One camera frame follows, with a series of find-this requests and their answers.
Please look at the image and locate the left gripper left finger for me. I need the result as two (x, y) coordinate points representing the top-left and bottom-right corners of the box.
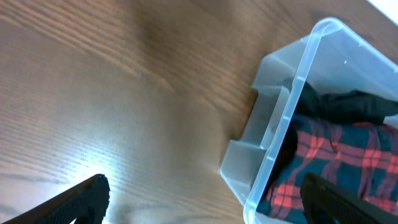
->
(4, 174), (110, 224)

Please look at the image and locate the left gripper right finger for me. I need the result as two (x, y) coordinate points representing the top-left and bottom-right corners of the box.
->
(300, 173), (397, 224)

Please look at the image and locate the red navy plaid shirt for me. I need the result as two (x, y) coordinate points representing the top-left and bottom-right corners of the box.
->
(257, 115), (397, 223)

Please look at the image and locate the black garment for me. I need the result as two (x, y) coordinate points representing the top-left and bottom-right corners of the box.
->
(271, 83), (397, 181)

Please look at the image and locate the clear plastic storage container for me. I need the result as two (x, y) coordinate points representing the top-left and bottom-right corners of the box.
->
(220, 17), (397, 224)

